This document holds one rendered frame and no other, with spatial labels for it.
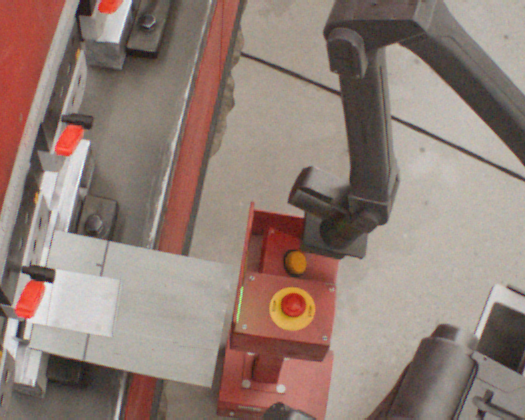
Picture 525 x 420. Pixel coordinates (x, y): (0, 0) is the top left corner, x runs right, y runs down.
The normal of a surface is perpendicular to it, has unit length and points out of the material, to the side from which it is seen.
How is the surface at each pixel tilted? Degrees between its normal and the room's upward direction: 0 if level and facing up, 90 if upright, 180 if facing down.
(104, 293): 0
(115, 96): 0
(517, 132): 81
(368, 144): 83
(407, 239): 0
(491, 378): 13
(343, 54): 84
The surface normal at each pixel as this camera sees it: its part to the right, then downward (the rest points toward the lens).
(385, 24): -0.33, 0.83
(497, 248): 0.05, -0.36
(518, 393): 0.25, -0.26
